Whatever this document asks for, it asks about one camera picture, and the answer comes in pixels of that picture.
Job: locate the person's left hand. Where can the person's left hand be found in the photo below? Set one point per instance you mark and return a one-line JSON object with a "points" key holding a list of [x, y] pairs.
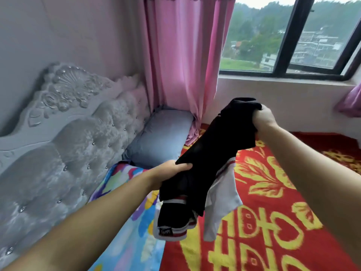
{"points": [[166, 172]]}

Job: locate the wide pink curtain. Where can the wide pink curtain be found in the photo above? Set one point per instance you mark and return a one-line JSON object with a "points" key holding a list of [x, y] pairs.
{"points": [[180, 53]]}

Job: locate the red and yellow blanket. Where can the red and yellow blanket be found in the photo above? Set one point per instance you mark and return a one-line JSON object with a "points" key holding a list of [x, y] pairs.
{"points": [[271, 223]]}

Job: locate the narrow pink curtain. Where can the narrow pink curtain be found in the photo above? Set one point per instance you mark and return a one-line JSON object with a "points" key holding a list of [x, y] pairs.
{"points": [[349, 101]]}

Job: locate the white tufted headboard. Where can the white tufted headboard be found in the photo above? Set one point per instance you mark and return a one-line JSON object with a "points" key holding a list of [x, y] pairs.
{"points": [[56, 144]]}

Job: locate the pale blue pillow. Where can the pale blue pillow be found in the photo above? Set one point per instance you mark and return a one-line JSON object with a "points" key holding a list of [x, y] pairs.
{"points": [[161, 135]]}

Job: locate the blue patterned pillow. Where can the blue patterned pillow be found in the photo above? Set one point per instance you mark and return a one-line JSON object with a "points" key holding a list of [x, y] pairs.
{"points": [[127, 240]]}

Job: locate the person's right hand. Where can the person's right hand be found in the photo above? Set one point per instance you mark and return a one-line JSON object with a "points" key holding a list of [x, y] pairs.
{"points": [[264, 118]]}

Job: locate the black garment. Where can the black garment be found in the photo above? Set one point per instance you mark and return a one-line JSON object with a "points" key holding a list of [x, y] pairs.
{"points": [[208, 160]]}

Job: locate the person's left forearm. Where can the person's left forearm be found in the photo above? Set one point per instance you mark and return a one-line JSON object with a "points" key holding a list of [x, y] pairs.
{"points": [[73, 228]]}

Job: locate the dark framed window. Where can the dark framed window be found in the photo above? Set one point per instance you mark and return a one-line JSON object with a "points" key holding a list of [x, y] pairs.
{"points": [[254, 36]]}

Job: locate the person's right forearm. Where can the person's right forearm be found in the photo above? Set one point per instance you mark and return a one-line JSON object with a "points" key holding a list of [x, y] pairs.
{"points": [[321, 177]]}

